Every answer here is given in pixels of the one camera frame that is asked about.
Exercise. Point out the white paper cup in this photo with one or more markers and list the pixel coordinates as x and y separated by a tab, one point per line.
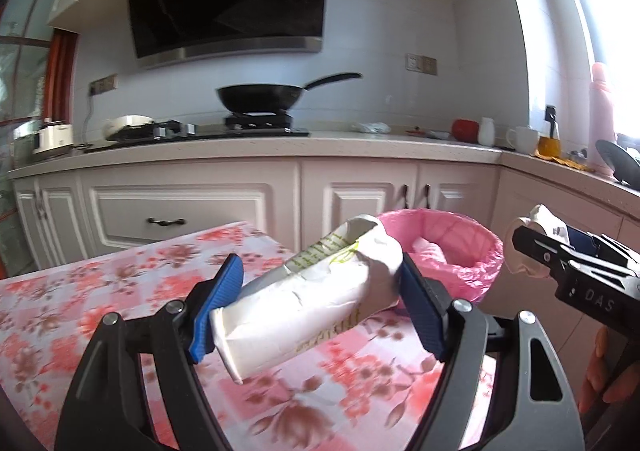
310	296

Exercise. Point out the yellow mat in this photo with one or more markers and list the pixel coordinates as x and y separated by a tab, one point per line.
570	163

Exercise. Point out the cream cabinet drawer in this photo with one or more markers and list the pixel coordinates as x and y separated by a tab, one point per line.
200	203

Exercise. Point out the black wok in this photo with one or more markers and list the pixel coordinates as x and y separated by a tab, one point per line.
260	98

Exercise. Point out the white jar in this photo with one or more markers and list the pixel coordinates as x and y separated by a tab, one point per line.
486	133

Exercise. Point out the white shallow pan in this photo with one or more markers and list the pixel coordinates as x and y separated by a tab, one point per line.
127	127

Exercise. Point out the white packet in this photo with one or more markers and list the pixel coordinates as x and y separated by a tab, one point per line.
371	128

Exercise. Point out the pink floral tablecloth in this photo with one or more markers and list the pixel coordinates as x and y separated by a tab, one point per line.
100	291

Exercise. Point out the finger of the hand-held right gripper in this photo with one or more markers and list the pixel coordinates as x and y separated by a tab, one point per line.
540	248
580	240

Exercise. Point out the small grey dish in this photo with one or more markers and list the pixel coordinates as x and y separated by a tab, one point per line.
435	134

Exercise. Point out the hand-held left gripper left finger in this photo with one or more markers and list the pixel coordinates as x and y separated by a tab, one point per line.
220	306

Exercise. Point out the white mug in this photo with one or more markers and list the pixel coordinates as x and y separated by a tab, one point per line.
522	141

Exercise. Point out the brown wall outlet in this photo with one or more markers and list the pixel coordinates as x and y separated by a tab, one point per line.
421	64
103	85

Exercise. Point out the cream lower kitchen cabinet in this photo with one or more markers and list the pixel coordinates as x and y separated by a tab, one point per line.
350	186

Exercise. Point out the black gas stove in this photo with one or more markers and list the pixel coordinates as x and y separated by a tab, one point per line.
200	136

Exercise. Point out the bright window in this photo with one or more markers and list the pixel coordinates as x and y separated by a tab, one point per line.
600	6

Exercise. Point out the white rice cooker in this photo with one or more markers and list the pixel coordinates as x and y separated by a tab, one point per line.
52	138

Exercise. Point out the waste bin with pink bag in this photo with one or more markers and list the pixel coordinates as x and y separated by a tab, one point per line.
470	271

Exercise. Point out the person's right hand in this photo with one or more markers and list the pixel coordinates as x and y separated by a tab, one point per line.
592	371

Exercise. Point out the oil bottle with black cap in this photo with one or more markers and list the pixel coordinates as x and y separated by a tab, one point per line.
549	143

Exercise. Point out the black round utensil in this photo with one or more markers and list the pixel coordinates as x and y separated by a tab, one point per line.
617	161

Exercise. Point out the red bowl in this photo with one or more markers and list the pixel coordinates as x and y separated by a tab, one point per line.
465	130

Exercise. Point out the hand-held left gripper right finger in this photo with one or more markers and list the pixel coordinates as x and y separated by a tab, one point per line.
420	311

